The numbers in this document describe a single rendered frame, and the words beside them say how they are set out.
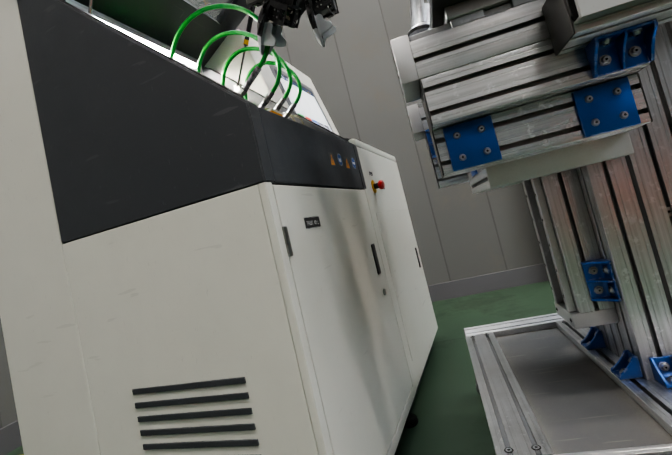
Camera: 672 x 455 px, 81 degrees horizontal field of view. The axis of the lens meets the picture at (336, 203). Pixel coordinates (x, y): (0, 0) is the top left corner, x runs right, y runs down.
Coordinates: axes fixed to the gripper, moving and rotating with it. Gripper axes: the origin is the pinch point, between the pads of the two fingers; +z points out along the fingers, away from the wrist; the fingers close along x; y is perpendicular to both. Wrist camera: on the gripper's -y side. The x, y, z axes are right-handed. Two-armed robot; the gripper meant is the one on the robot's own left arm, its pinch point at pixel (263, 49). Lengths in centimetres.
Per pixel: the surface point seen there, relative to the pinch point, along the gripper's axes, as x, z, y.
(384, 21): 213, -11, -57
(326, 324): -36, 39, 59
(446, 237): 176, 108, 63
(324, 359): -42, 41, 63
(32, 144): -49, 34, -25
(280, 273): -45, 26, 49
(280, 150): -30.5, 11.0, 33.1
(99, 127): -44.2, 21.6, -6.1
